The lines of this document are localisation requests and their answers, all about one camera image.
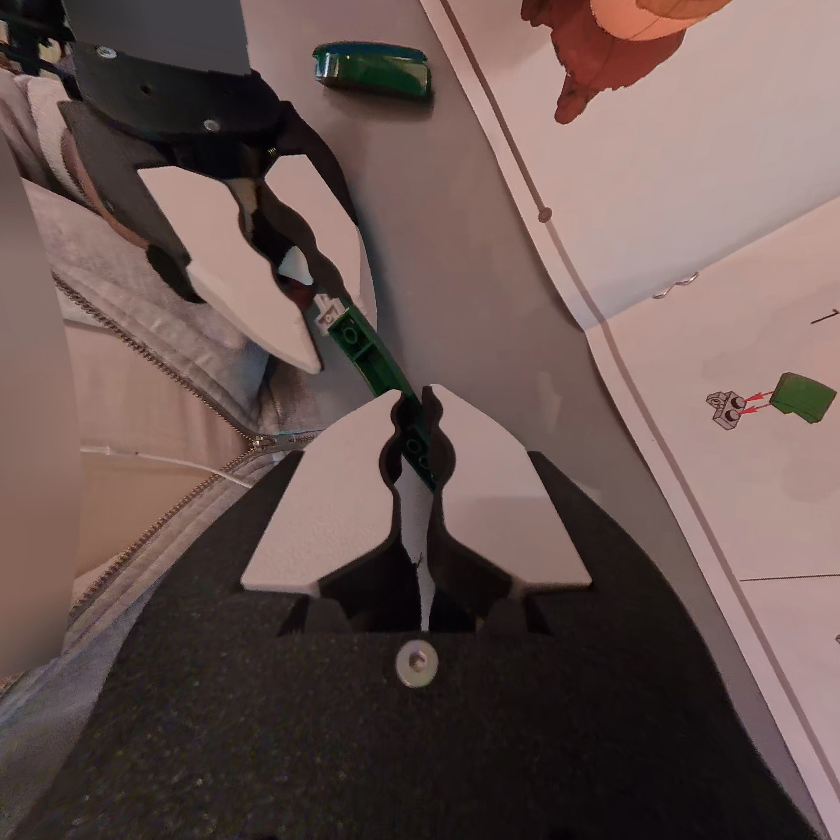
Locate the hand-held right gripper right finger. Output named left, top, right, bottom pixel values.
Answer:
left=422, top=385, right=594, bottom=599

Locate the green curved toy brick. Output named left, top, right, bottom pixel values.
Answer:
left=327, top=303, right=438, bottom=494

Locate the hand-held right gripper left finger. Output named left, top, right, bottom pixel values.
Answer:
left=241, top=388, right=404, bottom=599

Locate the grey zip hoodie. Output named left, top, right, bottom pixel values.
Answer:
left=0, top=66, right=329, bottom=729

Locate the small white toy brick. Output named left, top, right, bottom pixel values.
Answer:
left=312, top=293, right=347, bottom=338

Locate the white cable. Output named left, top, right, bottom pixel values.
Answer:
left=80, top=445, right=255, bottom=490

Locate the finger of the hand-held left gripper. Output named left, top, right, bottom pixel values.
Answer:
left=252, top=152, right=378, bottom=329
left=134, top=164, right=324, bottom=376

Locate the toy brick instruction booklet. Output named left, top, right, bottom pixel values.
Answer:
left=419, top=0, right=840, bottom=837

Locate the glossy green toy brick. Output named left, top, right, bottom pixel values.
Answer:
left=311, top=42, right=434, bottom=104

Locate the grey desk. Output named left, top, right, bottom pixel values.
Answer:
left=241, top=0, right=829, bottom=840

